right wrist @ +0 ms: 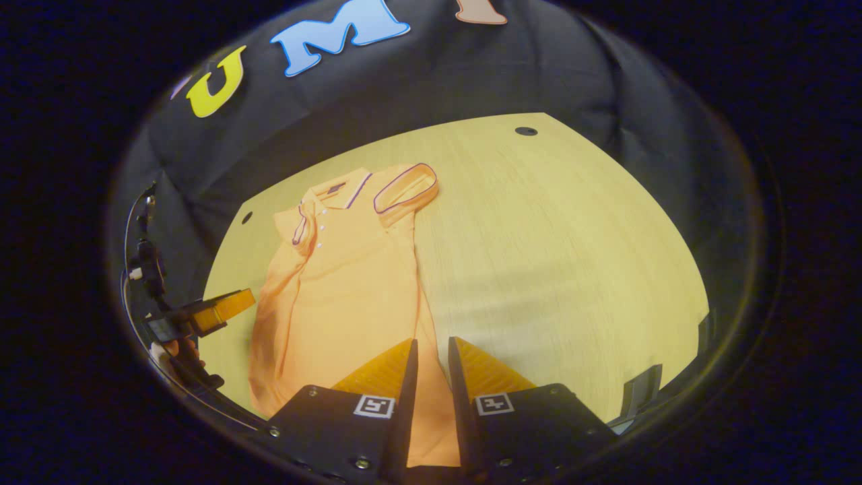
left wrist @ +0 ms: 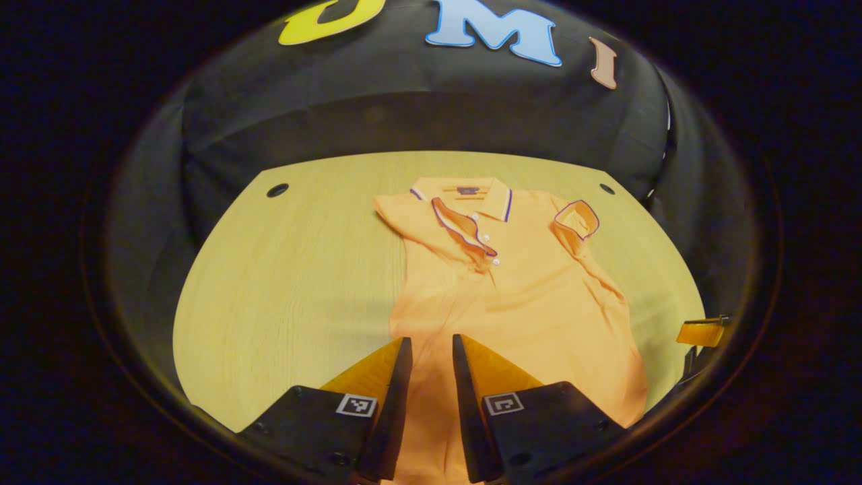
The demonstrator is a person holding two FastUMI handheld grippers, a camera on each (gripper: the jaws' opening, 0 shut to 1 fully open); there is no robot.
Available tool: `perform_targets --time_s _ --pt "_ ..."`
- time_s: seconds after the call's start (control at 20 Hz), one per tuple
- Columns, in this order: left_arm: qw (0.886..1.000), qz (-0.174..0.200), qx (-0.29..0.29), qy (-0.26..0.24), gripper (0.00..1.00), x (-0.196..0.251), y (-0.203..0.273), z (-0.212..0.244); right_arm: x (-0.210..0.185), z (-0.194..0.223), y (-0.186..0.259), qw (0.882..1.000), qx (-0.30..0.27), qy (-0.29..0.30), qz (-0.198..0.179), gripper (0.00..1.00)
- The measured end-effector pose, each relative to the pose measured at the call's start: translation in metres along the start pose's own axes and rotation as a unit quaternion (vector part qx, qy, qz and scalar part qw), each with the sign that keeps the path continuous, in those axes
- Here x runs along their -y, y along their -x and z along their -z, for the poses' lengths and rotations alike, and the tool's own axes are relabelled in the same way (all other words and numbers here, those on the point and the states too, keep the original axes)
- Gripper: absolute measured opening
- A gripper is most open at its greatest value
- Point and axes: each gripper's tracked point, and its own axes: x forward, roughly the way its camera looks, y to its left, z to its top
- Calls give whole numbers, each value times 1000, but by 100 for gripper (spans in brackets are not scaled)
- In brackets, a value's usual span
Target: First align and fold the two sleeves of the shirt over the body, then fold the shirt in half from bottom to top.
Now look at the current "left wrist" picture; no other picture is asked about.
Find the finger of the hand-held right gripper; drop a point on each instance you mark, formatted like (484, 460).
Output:
(700, 333)
(697, 364)

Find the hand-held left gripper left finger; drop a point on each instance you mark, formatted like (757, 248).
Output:
(397, 404)

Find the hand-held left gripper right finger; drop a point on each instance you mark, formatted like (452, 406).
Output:
(468, 411)

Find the orange T-shirt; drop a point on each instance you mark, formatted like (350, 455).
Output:
(525, 303)

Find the black backdrop cloth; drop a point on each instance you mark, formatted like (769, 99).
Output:
(417, 108)

